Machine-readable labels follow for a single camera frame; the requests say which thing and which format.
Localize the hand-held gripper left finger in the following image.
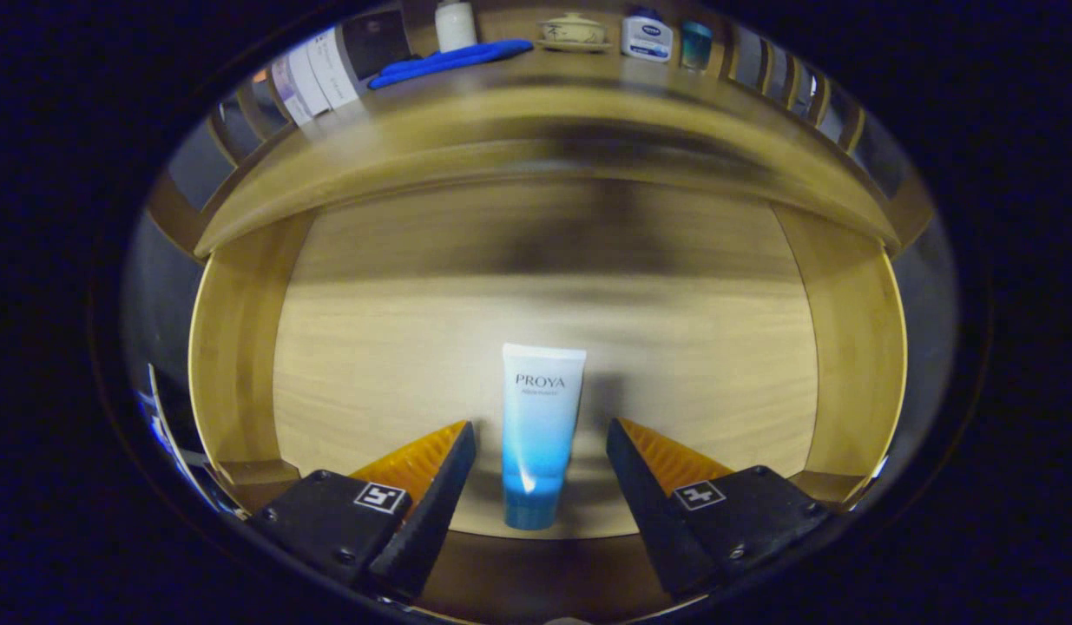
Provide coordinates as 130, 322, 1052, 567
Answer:
245, 420, 478, 604

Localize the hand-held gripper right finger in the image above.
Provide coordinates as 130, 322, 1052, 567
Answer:
607, 418, 836, 600

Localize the white blue cosmetic tube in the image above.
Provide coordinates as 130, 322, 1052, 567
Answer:
501, 343, 588, 531

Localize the wooden drawer with black knob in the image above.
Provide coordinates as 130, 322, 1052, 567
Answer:
188, 178, 908, 622

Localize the wooden cabinet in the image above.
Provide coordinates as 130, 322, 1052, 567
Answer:
145, 0, 936, 261

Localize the pale purple book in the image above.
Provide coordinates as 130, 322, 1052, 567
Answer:
269, 56, 313, 127

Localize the thin white book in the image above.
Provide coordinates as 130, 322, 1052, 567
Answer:
288, 39, 332, 118

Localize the blue cloth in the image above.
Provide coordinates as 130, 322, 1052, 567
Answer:
367, 38, 535, 90

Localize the teal bottle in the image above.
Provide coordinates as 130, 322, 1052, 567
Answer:
680, 19, 714, 71

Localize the white lotion bottle blue cap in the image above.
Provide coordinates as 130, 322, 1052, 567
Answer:
621, 7, 674, 63

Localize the beige lidded ceramic cup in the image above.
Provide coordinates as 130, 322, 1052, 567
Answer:
536, 11, 613, 53

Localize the white pump bottle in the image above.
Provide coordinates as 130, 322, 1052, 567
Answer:
434, 0, 479, 53

